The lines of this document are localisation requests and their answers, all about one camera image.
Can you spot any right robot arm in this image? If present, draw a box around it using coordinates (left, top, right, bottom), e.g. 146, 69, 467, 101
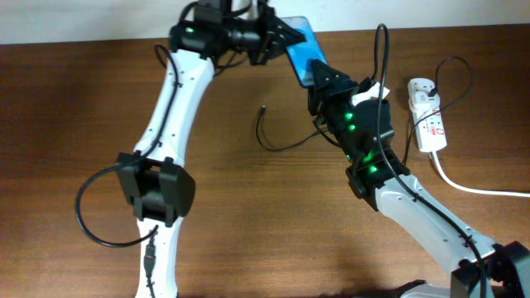
308, 60, 529, 297

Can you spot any white power strip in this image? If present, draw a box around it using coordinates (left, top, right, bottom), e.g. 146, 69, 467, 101
409, 102, 447, 153

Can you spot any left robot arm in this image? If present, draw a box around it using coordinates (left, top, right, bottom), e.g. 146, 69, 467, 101
117, 1, 306, 297

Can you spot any white USB charger plug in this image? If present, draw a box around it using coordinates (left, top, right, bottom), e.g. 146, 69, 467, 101
407, 78, 441, 112

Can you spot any black USB charging cable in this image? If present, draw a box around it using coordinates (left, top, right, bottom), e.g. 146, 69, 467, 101
254, 55, 475, 166

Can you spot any blue Samsung Galaxy smartphone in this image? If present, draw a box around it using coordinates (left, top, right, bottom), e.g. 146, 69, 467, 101
281, 16, 327, 89

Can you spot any white power strip cord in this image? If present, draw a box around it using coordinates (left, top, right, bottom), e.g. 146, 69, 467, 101
430, 151, 530, 199

